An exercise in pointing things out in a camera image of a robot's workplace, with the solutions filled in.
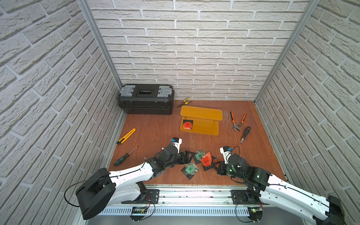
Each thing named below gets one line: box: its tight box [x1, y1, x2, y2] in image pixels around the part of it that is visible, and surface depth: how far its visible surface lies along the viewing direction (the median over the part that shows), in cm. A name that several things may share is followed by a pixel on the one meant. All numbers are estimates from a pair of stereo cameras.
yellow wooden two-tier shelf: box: [179, 105, 224, 136], surface depth 101 cm
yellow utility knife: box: [116, 128, 136, 145], surface depth 98 cm
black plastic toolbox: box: [117, 83, 175, 115], surface depth 102 cm
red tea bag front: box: [200, 151, 213, 167], surface depth 81 cm
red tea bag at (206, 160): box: [200, 151, 212, 167], surface depth 81 cm
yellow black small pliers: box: [176, 97, 194, 108], surface depth 120 cm
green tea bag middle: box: [195, 148, 206, 162], surface depth 91 cm
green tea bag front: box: [180, 161, 200, 180], surface depth 85 cm
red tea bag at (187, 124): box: [182, 119, 194, 130], surface depth 105 cm
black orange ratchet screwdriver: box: [240, 126, 252, 144], surface depth 100 cm
